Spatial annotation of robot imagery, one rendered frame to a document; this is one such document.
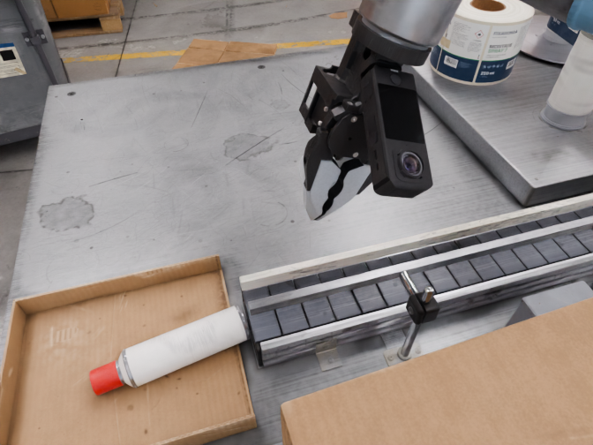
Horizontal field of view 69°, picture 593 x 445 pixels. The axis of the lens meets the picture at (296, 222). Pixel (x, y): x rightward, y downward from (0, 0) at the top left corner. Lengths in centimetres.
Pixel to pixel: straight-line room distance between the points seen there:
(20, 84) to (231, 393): 203
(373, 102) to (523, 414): 25
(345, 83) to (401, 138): 10
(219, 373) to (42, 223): 45
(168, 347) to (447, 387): 39
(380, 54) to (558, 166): 63
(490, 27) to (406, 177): 77
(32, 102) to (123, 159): 152
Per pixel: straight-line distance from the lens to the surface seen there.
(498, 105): 110
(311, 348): 63
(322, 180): 44
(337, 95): 41
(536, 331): 37
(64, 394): 68
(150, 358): 61
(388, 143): 36
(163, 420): 62
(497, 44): 112
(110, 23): 383
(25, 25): 232
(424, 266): 58
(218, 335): 60
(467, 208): 87
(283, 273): 61
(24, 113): 251
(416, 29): 38
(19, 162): 265
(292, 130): 101
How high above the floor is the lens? 140
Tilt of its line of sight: 47 degrees down
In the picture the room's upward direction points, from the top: straight up
